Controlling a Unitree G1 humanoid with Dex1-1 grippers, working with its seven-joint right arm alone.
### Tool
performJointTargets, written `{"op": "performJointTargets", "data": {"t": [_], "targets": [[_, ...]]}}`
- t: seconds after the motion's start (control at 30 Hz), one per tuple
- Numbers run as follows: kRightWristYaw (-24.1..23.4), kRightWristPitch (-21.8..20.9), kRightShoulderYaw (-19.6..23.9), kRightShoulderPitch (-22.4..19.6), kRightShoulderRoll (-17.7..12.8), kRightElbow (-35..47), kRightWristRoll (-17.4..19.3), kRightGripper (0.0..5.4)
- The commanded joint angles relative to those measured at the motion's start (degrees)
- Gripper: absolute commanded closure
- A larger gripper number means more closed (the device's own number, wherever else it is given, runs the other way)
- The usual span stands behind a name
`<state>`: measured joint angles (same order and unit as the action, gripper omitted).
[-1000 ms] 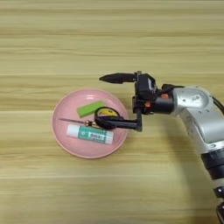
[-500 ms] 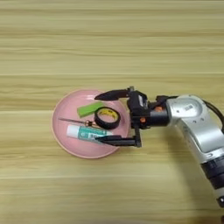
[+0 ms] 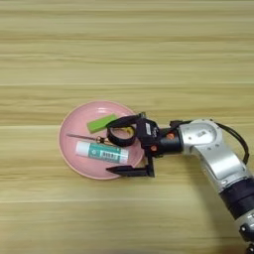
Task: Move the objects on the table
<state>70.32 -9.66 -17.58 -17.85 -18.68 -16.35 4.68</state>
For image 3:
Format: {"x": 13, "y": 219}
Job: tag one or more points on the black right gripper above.
{"x": 168, "y": 140}

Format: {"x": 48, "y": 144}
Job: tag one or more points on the black tape roll yellow core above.
{"x": 120, "y": 141}

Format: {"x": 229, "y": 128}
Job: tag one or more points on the white green glue stick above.
{"x": 99, "y": 152}

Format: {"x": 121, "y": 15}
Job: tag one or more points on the pink round plate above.
{"x": 82, "y": 162}

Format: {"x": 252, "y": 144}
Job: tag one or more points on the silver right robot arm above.
{"x": 218, "y": 158}

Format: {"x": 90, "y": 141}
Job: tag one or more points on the small black box white label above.
{"x": 147, "y": 130}

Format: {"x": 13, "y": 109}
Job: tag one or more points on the green eraser block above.
{"x": 99, "y": 123}

